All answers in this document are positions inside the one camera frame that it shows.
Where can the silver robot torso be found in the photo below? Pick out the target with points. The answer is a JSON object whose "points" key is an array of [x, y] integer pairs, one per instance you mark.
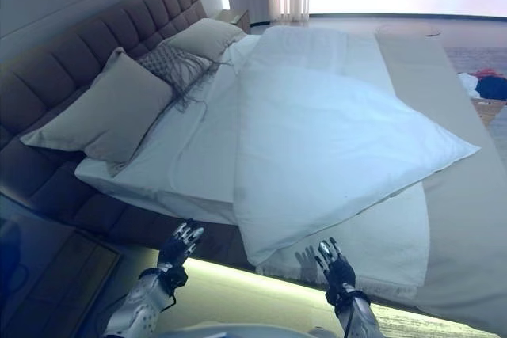
{"points": [[222, 332]]}

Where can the beige bed runner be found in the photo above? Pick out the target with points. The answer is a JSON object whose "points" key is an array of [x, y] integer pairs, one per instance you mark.
{"points": [[455, 215]]}

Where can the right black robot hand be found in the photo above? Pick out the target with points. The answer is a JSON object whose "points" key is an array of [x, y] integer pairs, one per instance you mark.
{"points": [[341, 270]]}

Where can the large beige pillow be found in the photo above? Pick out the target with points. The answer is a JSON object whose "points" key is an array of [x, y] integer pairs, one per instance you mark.
{"points": [[111, 112]]}

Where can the grey woven fringed cushion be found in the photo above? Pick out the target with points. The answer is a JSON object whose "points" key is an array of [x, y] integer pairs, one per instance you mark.
{"points": [[170, 63]]}

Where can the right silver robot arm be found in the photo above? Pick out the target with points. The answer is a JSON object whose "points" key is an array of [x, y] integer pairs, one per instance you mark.
{"points": [[362, 314]]}

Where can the brown tufted headboard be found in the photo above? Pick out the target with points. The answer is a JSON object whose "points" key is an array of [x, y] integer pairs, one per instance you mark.
{"points": [[79, 49]]}

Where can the dark glass nightstand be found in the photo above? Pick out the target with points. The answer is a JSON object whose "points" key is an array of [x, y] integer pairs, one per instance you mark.
{"points": [[51, 266]]}

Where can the pile of clothes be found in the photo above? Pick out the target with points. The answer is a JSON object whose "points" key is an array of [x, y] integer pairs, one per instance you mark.
{"points": [[491, 84]]}

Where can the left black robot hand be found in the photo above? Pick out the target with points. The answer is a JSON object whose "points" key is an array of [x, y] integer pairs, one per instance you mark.
{"points": [[174, 253]]}

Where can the white duvet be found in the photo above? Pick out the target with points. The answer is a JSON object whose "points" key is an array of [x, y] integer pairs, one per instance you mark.
{"points": [[325, 124]]}

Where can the wooden nightstand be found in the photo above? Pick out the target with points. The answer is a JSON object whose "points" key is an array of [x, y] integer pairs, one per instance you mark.
{"points": [[235, 18]]}

